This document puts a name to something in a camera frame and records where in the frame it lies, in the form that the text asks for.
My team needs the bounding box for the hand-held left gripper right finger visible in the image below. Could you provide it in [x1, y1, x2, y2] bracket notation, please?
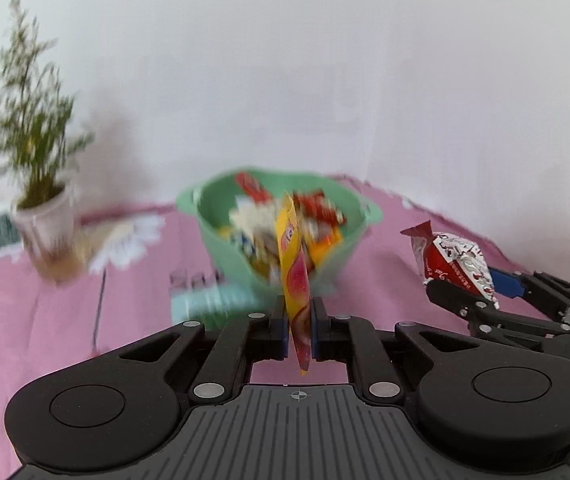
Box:
[311, 296, 488, 405]

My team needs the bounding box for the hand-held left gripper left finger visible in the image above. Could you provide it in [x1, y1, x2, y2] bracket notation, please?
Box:
[118, 296, 290, 405]

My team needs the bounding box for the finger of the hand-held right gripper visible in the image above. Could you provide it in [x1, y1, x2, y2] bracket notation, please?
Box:
[490, 270, 570, 319]
[426, 280, 570, 356]

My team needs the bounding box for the yellow pink packet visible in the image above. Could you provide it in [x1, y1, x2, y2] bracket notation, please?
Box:
[274, 190, 316, 377]

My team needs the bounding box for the red and white candy bag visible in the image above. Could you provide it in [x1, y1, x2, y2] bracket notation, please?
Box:
[400, 220, 502, 311]

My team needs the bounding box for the green plastic bowl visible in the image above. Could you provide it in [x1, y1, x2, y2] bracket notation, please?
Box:
[175, 167, 385, 297]

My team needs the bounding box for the heap of mixed packets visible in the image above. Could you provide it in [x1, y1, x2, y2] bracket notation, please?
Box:
[217, 172, 348, 281]

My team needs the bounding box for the pink floral tablecloth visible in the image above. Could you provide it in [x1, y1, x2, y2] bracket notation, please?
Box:
[0, 175, 570, 480]

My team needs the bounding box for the feathery plant in clear cup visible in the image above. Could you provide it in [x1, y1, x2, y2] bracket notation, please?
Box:
[0, 0, 96, 281]

